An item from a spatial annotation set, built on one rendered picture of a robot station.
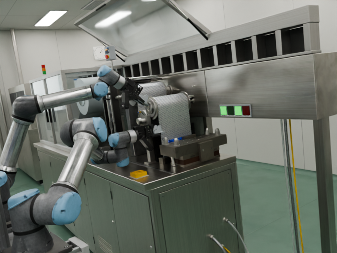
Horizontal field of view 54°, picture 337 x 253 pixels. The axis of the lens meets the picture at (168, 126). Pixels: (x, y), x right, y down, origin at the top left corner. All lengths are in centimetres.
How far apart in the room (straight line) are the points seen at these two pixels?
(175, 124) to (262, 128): 299
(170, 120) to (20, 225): 109
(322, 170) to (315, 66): 56
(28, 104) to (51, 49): 589
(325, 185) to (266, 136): 309
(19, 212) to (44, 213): 11
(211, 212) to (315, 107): 85
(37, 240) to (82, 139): 44
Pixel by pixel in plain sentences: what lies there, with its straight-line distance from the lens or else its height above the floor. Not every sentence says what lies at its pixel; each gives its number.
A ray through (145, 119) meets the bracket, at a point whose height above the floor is 118.
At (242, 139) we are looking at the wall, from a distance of 527.
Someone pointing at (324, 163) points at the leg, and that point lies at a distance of 188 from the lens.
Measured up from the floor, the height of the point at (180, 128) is 110.
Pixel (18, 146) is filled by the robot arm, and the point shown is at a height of 116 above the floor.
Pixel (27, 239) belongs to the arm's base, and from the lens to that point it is 139.
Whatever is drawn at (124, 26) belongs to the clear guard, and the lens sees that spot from 251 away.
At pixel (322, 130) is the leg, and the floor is 106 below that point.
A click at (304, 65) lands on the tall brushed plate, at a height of 139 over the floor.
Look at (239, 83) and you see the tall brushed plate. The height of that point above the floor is 134.
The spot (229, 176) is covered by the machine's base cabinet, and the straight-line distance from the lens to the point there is 208.
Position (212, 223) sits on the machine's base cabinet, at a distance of 206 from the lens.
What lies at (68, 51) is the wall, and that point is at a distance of 773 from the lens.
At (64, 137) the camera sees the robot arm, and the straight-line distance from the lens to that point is 160.
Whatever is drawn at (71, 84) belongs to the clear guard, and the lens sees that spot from 289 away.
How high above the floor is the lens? 139
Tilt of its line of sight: 8 degrees down
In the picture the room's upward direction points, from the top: 7 degrees counter-clockwise
